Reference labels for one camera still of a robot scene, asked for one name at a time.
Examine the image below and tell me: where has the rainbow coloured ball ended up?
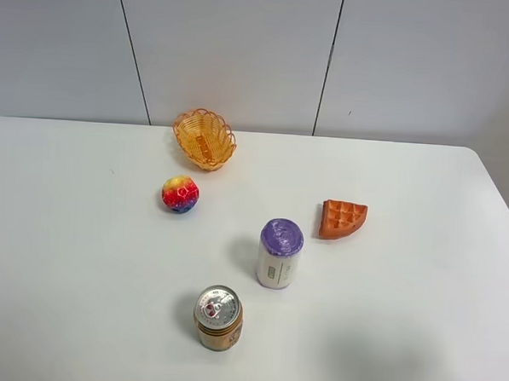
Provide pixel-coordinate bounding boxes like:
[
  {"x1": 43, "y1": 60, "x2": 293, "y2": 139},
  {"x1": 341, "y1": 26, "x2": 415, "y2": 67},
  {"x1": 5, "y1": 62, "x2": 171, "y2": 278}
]
[{"x1": 161, "y1": 176, "x2": 200, "y2": 214}]

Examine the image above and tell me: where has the gold beverage can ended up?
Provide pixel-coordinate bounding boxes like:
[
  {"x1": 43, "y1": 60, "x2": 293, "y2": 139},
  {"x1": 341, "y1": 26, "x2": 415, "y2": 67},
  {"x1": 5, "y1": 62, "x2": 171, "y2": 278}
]
[{"x1": 194, "y1": 285, "x2": 244, "y2": 352}]

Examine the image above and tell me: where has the orange woven plastic basket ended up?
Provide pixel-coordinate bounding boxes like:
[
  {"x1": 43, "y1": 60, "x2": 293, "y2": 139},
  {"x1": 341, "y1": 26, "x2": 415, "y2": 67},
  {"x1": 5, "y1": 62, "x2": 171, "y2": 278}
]
[{"x1": 172, "y1": 108, "x2": 236, "y2": 171}]

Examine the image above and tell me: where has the orange waffle wedge toy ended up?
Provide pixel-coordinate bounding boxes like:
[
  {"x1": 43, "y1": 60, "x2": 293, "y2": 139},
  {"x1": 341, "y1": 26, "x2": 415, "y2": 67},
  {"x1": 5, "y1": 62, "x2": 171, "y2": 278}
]
[{"x1": 319, "y1": 199, "x2": 368, "y2": 240}]

